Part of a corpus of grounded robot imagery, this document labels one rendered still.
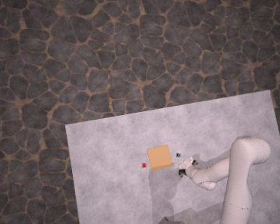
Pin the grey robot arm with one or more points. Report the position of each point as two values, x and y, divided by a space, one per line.
238 199

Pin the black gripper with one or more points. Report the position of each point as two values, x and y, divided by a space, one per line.
181 173

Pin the tan square mat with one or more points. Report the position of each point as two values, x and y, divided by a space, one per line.
159 157

